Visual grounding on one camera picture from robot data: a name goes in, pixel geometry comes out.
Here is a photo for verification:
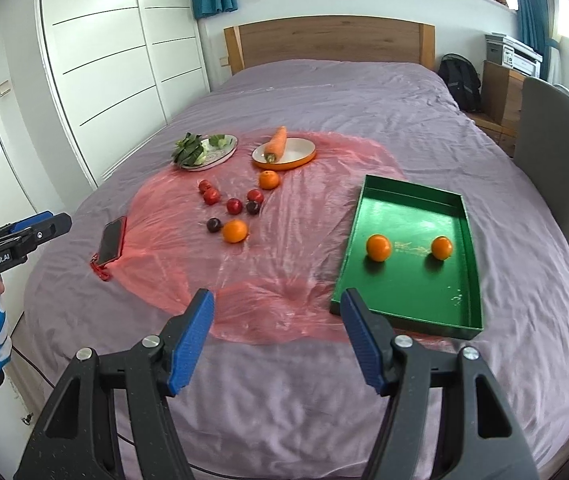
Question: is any red apple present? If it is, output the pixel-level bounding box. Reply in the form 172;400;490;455
246;188;265;204
199;180;213;194
226;197;244;216
203;188;222;206

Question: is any dark plum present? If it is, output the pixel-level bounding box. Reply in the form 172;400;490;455
206;218;222;233
246;200;260;216

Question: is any carrot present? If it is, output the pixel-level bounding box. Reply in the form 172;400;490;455
264;126;287;164

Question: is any smartphone red case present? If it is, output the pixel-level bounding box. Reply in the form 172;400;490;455
89;216;127;282

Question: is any purple bed cover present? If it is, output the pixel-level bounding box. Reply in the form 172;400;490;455
12;61;569;479

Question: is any green metal tray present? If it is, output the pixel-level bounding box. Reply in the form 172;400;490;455
330;174;484;340

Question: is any white plate with greens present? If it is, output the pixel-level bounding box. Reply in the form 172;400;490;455
176;132;240;172

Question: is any white wardrobe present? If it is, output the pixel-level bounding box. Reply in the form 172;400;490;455
40;0;210;184

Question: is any pink plastic sheet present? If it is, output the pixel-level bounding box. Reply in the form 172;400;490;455
110;130;405;344

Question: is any orange oval dish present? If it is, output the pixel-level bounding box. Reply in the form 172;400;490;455
252;138;317;171

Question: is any grey chair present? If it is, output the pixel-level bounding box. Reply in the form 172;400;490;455
513;78;569;243

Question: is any wooden nightstand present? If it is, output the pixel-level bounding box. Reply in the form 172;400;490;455
467;61;525;157

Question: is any black backpack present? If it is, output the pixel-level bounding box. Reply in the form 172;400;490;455
437;53;482;113

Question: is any wooden headboard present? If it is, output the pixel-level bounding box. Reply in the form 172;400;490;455
224;15;435;74

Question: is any white printer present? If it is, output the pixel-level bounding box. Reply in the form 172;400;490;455
485;34;543;78

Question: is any teal curtain right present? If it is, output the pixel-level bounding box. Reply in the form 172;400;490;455
516;0;561;84

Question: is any black cable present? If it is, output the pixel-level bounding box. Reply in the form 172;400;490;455
11;343;136;449

